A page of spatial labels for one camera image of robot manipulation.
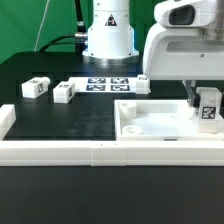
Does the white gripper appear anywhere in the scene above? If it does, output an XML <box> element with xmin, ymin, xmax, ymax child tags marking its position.
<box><xmin>143</xmin><ymin>0</ymin><xmax>224</xmax><ymax>108</ymax></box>

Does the white AprilTag marker sheet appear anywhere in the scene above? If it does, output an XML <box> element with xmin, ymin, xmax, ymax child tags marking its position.
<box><xmin>69</xmin><ymin>77</ymin><xmax>136</xmax><ymax>93</ymax></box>

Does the white square tabletop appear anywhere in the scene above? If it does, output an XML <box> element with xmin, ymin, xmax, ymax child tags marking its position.
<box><xmin>114</xmin><ymin>100</ymin><xmax>224</xmax><ymax>141</ymax></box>

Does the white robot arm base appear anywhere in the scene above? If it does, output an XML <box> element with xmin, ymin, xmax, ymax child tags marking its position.
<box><xmin>82</xmin><ymin>0</ymin><xmax>139</xmax><ymax>60</ymax></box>

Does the black cable bundle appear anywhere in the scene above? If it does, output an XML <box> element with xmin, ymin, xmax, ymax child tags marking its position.
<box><xmin>39</xmin><ymin>0</ymin><xmax>89</xmax><ymax>54</ymax></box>

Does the white U-shaped obstacle fence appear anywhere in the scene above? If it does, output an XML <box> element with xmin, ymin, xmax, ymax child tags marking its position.
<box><xmin>0</xmin><ymin>104</ymin><xmax>224</xmax><ymax>166</ymax></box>

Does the white thin cable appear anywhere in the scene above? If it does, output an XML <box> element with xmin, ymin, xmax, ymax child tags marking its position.
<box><xmin>33</xmin><ymin>0</ymin><xmax>52</xmax><ymax>52</ymax></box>

